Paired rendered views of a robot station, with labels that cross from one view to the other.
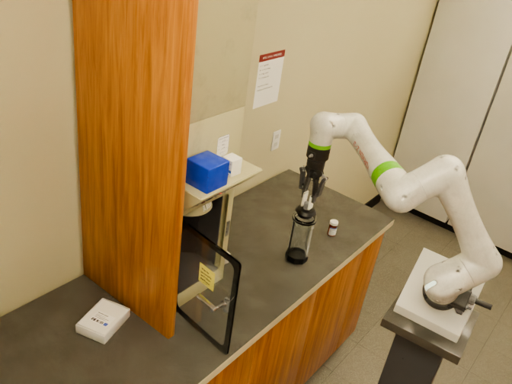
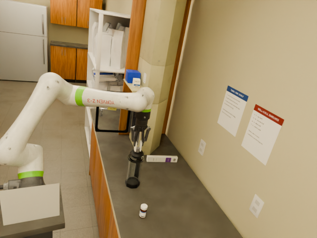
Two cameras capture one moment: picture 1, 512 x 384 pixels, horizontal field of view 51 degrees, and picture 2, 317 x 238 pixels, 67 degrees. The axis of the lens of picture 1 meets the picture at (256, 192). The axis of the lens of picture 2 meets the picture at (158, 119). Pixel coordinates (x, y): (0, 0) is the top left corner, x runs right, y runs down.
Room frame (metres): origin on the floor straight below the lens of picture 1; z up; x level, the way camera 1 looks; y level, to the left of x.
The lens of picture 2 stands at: (2.76, -1.32, 2.04)
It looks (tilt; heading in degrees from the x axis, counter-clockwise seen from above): 23 degrees down; 122
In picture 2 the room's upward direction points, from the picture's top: 10 degrees clockwise
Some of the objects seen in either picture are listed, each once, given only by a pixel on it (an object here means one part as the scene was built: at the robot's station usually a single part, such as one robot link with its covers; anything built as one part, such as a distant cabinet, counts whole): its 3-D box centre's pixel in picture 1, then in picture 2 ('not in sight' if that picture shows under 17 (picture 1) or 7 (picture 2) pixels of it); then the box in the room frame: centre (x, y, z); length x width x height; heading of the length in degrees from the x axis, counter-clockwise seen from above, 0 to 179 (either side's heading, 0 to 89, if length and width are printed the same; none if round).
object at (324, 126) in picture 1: (324, 129); (144, 98); (1.96, -0.23, 1.58); 0.13 x 0.11 x 0.14; 110
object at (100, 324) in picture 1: (103, 320); not in sight; (1.39, 0.47, 0.96); 0.16 x 0.12 x 0.04; 163
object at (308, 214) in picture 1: (305, 209); (137, 151); (1.96, -0.22, 1.21); 0.09 x 0.09 x 0.07
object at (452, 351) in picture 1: (430, 318); (32, 210); (1.71, -0.80, 0.92); 0.32 x 0.32 x 0.04; 61
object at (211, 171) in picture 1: (206, 171); (132, 76); (1.52, 0.17, 1.56); 0.10 x 0.10 x 0.09; 56
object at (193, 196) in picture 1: (219, 189); (133, 90); (1.58, 0.12, 1.46); 0.32 x 0.12 x 0.10; 146
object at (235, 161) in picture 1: (231, 164); (136, 82); (1.62, 0.10, 1.54); 0.05 x 0.05 x 0.06; 52
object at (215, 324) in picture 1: (203, 287); (113, 112); (1.38, 0.13, 1.19); 0.30 x 0.01 x 0.40; 49
